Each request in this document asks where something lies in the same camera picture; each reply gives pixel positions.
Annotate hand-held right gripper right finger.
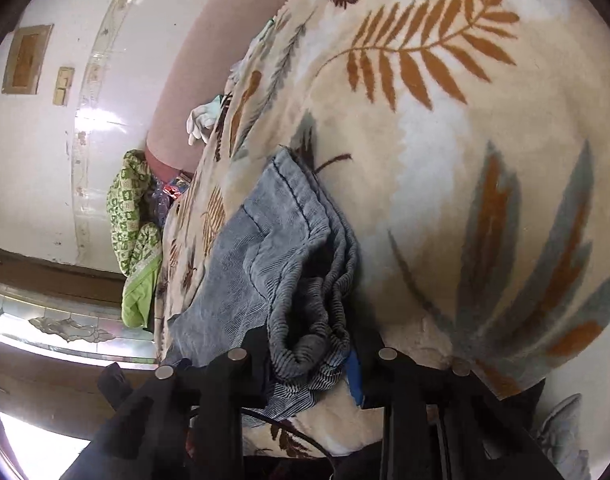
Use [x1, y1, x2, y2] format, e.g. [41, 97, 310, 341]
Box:
[346, 346, 566, 480]

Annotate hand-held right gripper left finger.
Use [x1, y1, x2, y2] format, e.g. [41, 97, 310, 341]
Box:
[60, 330, 274, 480]

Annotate blue denim pants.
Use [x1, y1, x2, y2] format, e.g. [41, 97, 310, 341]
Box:
[162, 147, 363, 428]

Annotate patterned glass window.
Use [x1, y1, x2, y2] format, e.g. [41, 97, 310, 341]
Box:
[0, 280, 158, 366]

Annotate green patterned quilt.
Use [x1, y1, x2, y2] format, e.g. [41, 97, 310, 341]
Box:
[106, 150, 163, 331]

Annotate purple patterned cloth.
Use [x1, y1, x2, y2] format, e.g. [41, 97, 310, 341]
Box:
[148, 180, 178, 226]

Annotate leaf print blanket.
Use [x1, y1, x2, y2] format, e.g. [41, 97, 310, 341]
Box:
[152, 0, 610, 480]

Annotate pink bed headboard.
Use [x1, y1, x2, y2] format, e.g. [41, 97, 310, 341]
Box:
[145, 0, 316, 181]

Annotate black cable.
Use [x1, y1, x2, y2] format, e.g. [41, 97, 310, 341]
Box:
[240, 407, 336, 480]

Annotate wooden window frame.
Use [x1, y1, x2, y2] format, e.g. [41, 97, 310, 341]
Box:
[0, 245, 126, 306]

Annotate small wall switch panel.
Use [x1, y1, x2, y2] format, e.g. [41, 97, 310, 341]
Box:
[54, 66, 75, 106]

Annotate large wall switch panel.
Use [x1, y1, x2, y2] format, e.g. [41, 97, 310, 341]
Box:
[2, 24, 53, 95]

